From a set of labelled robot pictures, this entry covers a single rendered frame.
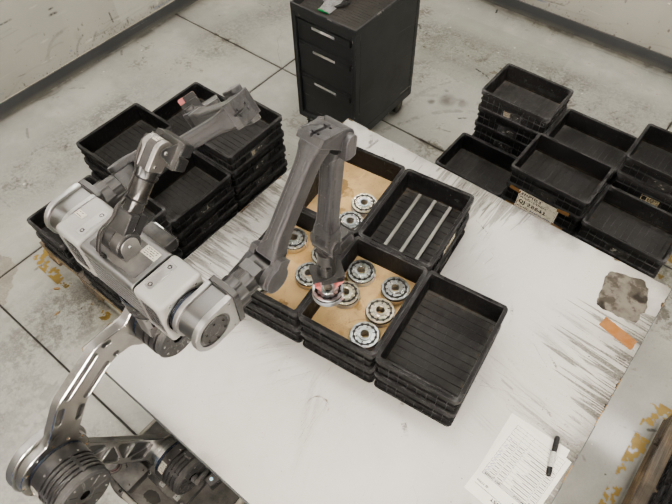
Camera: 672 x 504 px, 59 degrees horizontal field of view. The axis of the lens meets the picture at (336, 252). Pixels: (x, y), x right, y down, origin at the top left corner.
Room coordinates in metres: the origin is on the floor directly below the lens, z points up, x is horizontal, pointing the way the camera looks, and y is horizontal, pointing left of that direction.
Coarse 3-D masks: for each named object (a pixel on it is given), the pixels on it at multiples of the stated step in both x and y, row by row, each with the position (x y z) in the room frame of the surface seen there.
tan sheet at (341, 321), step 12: (384, 276) 1.21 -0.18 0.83; (396, 276) 1.21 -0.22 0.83; (360, 288) 1.16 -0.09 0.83; (372, 288) 1.16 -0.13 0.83; (360, 300) 1.11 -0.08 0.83; (324, 312) 1.06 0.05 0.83; (336, 312) 1.06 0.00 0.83; (348, 312) 1.06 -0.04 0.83; (360, 312) 1.06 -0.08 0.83; (396, 312) 1.06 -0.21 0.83; (324, 324) 1.02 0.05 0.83; (336, 324) 1.01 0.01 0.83; (348, 324) 1.01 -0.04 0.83; (348, 336) 0.97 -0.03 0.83
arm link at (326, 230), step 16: (352, 144) 1.03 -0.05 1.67; (336, 160) 1.02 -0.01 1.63; (320, 176) 1.04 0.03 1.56; (336, 176) 1.03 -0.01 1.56; (320, 192) 1.03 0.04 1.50; (336, 192) 1.03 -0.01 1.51; (320, 208) 1.02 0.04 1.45; (336, 208) 1.03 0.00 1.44; (320, 224) 1.02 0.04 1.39; (336, 224) 1.02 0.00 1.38; (320, 240) 1.01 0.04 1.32; (336, 240) 1.01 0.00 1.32
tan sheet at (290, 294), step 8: (312, 248) 1.35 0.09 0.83; (288, 256) 1.31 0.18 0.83; (296, 256) 1.31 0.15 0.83; (304, 256) 1.31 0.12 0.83; (296, 264) 1.28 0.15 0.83; (288, 272) 1.24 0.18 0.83; (288, 280) 1.21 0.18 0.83; (280, 288) 1.17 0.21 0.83; (288, 288) 1.17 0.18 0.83; (296, 288) 1.17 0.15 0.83; (272, 296) 1.14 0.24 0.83; (280, 296) 1.14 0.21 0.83; (288, 296) 1.14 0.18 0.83; (296, 296) 1.13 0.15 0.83; (304, 296) 1.13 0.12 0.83; (288, 304) 1.10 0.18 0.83; (296, 304) 1.10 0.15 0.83
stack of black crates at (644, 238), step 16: (608, 192) 1.92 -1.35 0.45; (624, 192) 1.89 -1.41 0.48; (592, 208) 1.79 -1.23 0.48; (608, 208) 1.87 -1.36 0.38; (624, 208) 1.86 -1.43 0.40; (640, 208) 1.82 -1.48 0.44; (656, 208) 1.78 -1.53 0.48; (592, 224) 1.69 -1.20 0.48; (608, 224) 1.77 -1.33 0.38; (624, 224) 1.77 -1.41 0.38; (640, 224) 1.77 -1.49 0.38; (656, 224) 1.75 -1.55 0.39; (592, 240) 1.67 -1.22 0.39; (608, 240) 1.63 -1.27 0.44; (624, 240) 1.60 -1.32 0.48; (640, 240) 1.67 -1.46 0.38; (656, 240) 1.67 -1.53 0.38; (624, 256) 1.57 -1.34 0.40; (640, 256) 1.53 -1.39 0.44; (656, 256) 1.57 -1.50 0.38; (656, 272) 1.49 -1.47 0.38
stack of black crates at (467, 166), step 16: (464, 144) 2.44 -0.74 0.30; (480, 144) 2.38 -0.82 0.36; (448, 160) 2.34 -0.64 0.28; (464, 160) 2.34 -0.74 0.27; (480, 160) 2.34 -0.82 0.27; (496, 160) 2.31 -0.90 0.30; (512, 160) 2.25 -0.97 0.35; (464, 176) 2.13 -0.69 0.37; (480, 176) 2.22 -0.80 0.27; (496, 176) 2.21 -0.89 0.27; (496, 192) 2.01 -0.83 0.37
